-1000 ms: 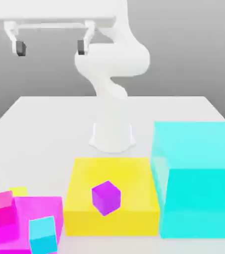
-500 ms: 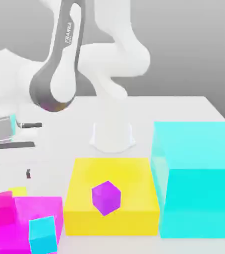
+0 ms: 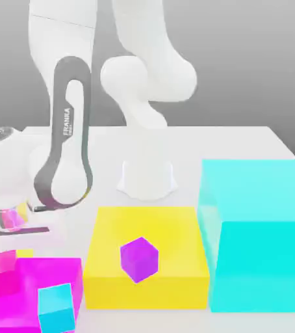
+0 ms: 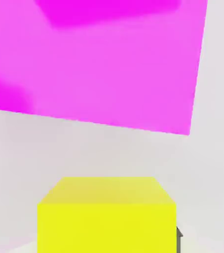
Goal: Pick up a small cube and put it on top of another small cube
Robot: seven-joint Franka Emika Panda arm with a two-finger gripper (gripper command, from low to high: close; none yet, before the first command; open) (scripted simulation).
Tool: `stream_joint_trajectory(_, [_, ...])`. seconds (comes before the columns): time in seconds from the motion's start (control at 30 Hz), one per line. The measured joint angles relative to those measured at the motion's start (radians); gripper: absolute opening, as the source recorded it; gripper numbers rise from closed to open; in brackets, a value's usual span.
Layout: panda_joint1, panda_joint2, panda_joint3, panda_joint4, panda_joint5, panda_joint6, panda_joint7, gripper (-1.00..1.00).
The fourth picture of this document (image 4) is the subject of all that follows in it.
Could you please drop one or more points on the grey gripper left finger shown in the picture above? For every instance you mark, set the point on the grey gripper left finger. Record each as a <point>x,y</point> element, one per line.
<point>28,249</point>

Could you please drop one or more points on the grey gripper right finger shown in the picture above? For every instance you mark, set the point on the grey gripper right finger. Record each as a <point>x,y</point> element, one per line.
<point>179,241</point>

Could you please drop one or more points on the small yellow cube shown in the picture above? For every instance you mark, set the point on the small yellow cube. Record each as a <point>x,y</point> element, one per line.
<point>106,227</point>

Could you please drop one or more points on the large magenta box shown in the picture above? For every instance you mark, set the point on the large magenta box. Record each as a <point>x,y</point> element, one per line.
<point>108,69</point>

